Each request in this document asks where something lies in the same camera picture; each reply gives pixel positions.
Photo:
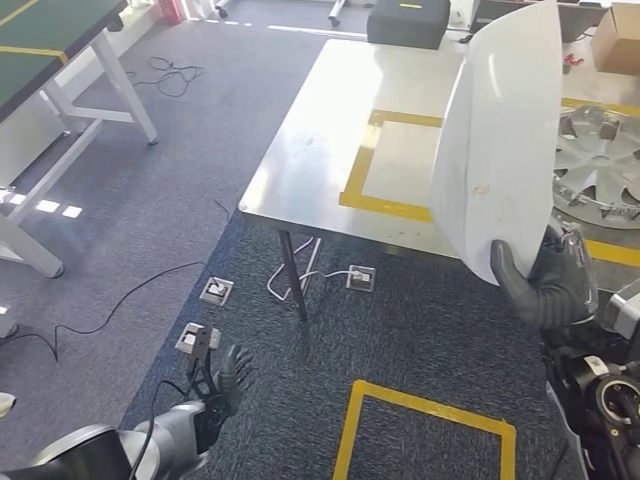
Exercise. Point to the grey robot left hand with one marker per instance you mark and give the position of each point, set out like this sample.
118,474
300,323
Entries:
229,381

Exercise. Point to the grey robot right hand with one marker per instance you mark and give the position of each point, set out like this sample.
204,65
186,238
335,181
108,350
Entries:
560,291

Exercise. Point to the white curved plastic part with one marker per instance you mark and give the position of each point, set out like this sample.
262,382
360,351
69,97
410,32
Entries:
500,132

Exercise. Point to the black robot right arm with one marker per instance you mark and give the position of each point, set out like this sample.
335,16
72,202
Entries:
600,411

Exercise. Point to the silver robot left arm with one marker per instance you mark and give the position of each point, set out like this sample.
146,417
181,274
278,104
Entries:
170,437

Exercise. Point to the steel workbench table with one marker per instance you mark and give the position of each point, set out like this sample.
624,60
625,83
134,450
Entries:
320,146

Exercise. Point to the metal floor socket box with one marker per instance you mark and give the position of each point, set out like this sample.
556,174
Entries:
181,341
216,291
361,279

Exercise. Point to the silver wheel hubcap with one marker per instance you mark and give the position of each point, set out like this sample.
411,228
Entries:
600,166

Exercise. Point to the yellow floor tape outline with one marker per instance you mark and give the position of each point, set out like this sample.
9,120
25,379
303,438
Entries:
435,411

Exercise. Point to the small red tool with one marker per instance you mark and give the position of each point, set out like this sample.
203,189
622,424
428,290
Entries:
573,60

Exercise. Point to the cardboard box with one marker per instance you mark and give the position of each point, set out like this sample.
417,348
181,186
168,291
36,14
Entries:
620,40

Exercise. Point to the black case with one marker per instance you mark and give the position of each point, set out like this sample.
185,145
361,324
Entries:
407,26

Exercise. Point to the green table with white legs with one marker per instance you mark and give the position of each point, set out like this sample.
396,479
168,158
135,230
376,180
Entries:
40,40

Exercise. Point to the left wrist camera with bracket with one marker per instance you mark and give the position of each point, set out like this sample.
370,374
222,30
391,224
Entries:
200,344

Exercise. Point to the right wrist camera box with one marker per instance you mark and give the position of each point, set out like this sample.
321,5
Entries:
625,311

